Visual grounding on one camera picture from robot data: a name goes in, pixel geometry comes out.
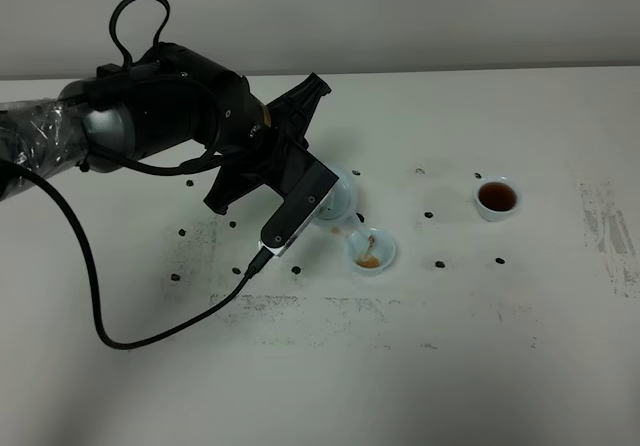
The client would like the black left camera cable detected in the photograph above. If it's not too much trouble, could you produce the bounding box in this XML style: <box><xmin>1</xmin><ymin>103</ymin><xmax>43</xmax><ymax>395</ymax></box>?
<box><xmin>9</xmin><ymin>0</ymin><xmax>274</xmax><ymax>351</ymax></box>

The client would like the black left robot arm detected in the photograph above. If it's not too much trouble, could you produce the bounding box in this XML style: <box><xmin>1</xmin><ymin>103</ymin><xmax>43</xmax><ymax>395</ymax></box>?
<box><xmin>1</xmin><ymin>43</ymin><xmax>337</xmax><ymax>255</ymax></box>

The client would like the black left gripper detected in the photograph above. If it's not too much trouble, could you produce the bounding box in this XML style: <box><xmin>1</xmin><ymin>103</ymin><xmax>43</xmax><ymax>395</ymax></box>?
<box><xmin>202</xmin><ymin>71</ymin><xmax>340</xmax><ymax>260</ymax></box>

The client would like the light blue teacup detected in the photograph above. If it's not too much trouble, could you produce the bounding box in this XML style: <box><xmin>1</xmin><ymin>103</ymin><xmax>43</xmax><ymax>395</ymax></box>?
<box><xmin>473</xmin><ymin>175</ymin><xmax>523</xmax><ymax>222</ymax></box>
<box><xmin>343</xmin><ymin>228</ymin><xmax>397</xmax><ymax>276</ymax></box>

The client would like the near light blue teacup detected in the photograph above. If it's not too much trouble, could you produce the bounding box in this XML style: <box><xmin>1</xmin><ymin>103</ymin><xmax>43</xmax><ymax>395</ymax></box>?
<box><xmin>343</xmin><ymin>228</ymin><xmax>397</xmax><ymax>276</ymax></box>

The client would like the far light blue teacup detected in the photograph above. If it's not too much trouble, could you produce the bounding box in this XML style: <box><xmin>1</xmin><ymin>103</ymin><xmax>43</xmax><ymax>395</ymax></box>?
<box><xmin>473</xmin><ymin>175</ymin><xmax>523</xmax><ymax>222</ymax></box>

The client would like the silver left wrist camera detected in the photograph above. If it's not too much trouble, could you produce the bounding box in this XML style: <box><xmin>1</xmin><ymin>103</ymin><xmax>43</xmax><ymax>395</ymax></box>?
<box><xmin>260</xmin><ymin>162</ymin><xmax>338</xmax><ymax>256</ymax></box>

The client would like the light blue porcelain teapot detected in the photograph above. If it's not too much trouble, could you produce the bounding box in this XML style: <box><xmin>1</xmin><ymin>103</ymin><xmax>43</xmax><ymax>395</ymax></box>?
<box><xmin>311</xmin><ymin>168</ymin><xmax>363</xmax><ymax>233</ymax></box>

